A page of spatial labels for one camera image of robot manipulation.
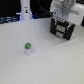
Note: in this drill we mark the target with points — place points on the black keyboard with blue light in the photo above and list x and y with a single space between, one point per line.
10 19

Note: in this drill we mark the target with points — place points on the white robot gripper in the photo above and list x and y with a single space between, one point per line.
65 10

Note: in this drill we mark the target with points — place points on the black kcup holder drawer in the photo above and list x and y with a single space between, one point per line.
62 29

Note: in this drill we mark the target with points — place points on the green-lidded white kcup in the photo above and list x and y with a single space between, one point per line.
28 48

